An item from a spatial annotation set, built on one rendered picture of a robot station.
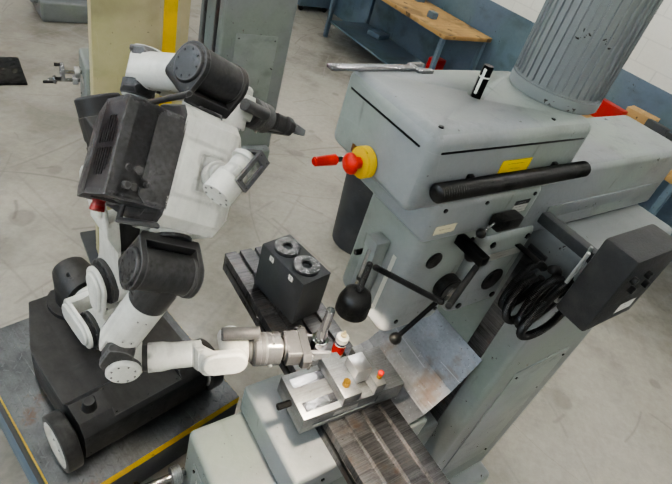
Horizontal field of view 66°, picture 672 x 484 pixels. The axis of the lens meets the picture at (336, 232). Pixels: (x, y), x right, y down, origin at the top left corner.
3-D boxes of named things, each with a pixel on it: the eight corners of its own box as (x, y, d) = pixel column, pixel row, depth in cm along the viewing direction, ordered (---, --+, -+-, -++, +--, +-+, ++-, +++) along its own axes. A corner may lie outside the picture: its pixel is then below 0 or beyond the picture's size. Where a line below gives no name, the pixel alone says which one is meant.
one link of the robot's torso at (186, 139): (40, 221, 115) (103, 234, 91) (79, 78, 119) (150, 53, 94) (160, 247, 136) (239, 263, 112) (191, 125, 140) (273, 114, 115)
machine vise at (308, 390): (298, 434, 142) (307, 412, 135) (276, 390, 151) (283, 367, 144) (397, 396, 160) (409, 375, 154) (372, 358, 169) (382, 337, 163)
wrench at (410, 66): (334, 74, 90) (336, 69, 89) (323, 64, 92) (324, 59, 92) (433, 74, 103) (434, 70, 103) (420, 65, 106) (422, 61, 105)
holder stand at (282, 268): (291, 324, 172) (304, 282, 160) (253, 283, 182) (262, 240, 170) (318, 311, 180) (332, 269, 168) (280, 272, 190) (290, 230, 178)
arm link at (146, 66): (101, 88, 125) (165, 96, 114) (112, 35, 125) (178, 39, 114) (139, 102, 135) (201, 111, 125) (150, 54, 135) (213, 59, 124)
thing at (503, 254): (446, 317, 131) (489, 239, 115) (390, 254, 145) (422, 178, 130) (494, 299, 141) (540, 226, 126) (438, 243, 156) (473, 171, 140)
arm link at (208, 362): (247, 373, 130) (192, 379, 126) (242, 350, 138) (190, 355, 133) (249, 353, 127) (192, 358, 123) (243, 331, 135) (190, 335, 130)
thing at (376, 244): (351, 310, 124) (377, 244, 112) (343, 298, 127) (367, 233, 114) (364, 306, 127) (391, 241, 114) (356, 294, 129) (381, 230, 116)
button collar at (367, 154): (363, 185, 94) (372, 157, 91) (346, 167, 98) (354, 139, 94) (371, 184, 96) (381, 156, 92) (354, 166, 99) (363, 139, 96)
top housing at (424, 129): (403, 217, 90) (438, 135, 80) (327, 139, 105) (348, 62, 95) (560, 186, 116) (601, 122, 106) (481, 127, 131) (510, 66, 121)
